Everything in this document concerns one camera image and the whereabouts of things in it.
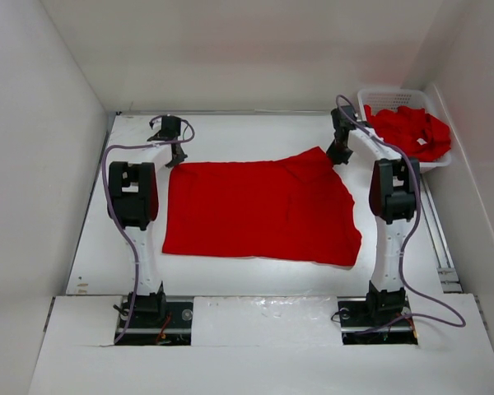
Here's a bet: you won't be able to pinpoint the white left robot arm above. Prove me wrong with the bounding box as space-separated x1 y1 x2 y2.
101 114 193 328

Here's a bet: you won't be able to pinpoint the white plastic basket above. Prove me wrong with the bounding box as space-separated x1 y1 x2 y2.
357 86 452 172

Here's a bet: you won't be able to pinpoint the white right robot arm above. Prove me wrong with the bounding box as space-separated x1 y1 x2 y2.
327 105 419 324

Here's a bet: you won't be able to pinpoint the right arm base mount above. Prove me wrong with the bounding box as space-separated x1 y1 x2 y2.
331 297 418 346

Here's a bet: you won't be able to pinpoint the red t-shirt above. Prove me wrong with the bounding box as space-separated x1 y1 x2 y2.
162 146 361 267

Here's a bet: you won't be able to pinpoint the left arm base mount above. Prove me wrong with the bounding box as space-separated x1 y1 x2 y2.
114 294 193 346

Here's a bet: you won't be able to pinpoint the red t-shirts in basket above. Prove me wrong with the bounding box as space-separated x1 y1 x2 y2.
364 105 451 162

